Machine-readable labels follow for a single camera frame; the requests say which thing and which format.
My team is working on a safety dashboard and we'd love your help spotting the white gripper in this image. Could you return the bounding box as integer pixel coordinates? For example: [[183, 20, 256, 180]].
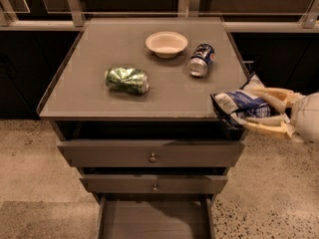
[[243, 88, 319, 142]]

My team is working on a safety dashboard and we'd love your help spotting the blue chip bag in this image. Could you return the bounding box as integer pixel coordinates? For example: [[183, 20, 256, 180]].
[[210, 73, 273, 129]]

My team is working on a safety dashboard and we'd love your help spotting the top drawer metal knob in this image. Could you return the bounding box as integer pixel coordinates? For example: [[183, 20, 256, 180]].
[[149, 152, 158, 163]]

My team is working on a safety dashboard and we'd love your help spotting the drawer metal knob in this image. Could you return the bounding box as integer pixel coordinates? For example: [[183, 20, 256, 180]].
[[149, 152, 158, 163], [152, 183, 159, 192]]

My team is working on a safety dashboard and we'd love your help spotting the middle drawer metal knob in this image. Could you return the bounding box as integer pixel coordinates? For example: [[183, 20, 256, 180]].
[[152, 183, 159, 192]]

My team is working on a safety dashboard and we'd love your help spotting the grey drawer cabinet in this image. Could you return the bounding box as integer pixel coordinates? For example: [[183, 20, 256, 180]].
[[35, 16, 267, 239]]

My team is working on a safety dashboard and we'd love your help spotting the top grey drawer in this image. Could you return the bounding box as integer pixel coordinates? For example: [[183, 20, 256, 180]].
[[57, 139, 244, 168]]

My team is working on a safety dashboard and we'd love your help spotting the grey drawer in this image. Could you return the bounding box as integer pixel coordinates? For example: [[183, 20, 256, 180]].
[[96, 197, 215, 239], [57, 139, 244, 168], [80, 174, 227, 194]]

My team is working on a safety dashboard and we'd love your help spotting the middle grey drawer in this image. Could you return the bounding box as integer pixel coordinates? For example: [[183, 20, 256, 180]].
[[80, 174, 227, 194]]

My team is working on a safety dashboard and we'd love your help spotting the bottom grey drawer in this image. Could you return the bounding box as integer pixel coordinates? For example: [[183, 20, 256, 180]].
[[96, 197, 215, 239]]

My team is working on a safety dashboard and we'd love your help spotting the blue soda can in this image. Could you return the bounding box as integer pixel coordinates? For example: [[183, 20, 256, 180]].
[[187, 43, 215, 78]]

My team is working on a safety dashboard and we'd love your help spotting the white paper bowl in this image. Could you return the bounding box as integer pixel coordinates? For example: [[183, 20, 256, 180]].
[[146, 32, 188, 59]]

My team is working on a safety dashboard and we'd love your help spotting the crushed green soda can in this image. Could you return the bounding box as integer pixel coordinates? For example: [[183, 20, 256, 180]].
[[105, 67, 150, 95]]

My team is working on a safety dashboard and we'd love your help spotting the metal railing frame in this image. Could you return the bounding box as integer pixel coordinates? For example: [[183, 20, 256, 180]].
[[0, 0, 319, 33]]

